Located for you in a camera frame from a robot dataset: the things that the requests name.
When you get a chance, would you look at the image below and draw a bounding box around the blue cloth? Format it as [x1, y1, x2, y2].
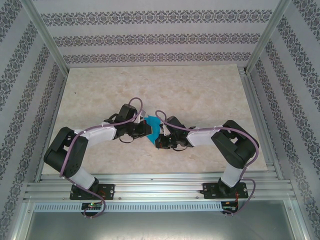
[144, 115, 163, 146]

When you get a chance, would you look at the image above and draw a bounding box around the grey metal sheet panel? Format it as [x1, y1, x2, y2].
[24, 211, 306, 240]

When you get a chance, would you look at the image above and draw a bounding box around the right small circuit board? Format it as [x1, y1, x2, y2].
[221, 201, 238, 212]

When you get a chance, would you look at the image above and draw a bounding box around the small circuit board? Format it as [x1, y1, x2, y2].
[221, 201, 238, 212]
[81, 202, 102, 211]

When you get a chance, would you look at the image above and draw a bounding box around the left small circuit board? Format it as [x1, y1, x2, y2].
[81, 202, 102, 211]

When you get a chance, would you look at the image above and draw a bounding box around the long aluminium base rail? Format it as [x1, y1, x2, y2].
[23, 173, 297, 202]

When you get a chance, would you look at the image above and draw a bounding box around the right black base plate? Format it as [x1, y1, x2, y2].
[202, 182, 248, 200]

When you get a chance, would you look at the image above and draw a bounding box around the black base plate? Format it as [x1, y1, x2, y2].
[202, 182, 248, 200]
[69, 183, 116, 201]

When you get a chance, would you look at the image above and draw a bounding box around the slotted grey cable duct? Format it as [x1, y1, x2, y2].
[33, 201, 223, 213]

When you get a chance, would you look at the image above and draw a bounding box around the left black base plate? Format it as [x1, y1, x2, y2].
[69, 183, 116, 201]

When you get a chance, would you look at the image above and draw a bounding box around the aluminium side rail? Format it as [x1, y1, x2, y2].
[33, 71, 70, 183]
[238, 66, 285, 181]

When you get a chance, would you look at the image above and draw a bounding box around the aluminium frame post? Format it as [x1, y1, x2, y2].
[21, 0, 70, 73]
[244, 0, 292, 75]

